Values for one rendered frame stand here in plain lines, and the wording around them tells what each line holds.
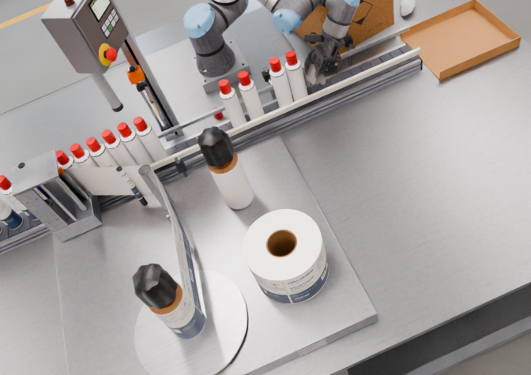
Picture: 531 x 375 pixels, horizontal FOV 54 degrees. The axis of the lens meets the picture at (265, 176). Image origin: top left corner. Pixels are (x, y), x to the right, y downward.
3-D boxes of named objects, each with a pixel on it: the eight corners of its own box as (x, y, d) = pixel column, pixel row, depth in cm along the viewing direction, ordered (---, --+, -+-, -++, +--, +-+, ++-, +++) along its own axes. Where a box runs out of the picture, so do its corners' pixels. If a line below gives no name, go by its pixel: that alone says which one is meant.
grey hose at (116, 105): (114, 114, 165) (80, 64, 148) (111, 106, 167) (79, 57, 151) (124, 109, 165) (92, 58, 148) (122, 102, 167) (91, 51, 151)
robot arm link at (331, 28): (322, 12, 157) (345, 14, 161) (318, 25, 160) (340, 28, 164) (333, 25, 152) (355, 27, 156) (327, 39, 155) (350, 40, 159)
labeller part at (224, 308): (148, 406, 127) (147, 406, 126) (126, 299, 147) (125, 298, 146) (265, 354, 129) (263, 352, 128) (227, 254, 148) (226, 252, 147)
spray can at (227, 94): (235, 134, 175) (217, 91, 159) (231, 124, 178) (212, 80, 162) (250, 128, 175) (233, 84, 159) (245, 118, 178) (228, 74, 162)
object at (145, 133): (157, 169, 173) (131, 129, 157) (154, 158, 177) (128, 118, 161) (171, 163, 174) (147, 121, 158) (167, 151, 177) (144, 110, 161)
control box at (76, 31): (77, 73, 146) (39, 18, 131) (102, 33, 155) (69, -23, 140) (107, 74, 143) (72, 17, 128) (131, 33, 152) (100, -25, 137)
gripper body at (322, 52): (316, 74, 162) (329, 40, 154) (305, 58, 168) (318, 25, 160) (337, 75, 166) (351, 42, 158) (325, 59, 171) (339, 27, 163)
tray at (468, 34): (439, 80, 175) (440, 72, 172) (401, 39, 191) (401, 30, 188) (519, 46, 176) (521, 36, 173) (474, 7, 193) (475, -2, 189)
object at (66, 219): (61, 242, 164) (12, 197, 143) (58, 211, 172) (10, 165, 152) (103, 224, 164) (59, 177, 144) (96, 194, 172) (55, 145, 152)
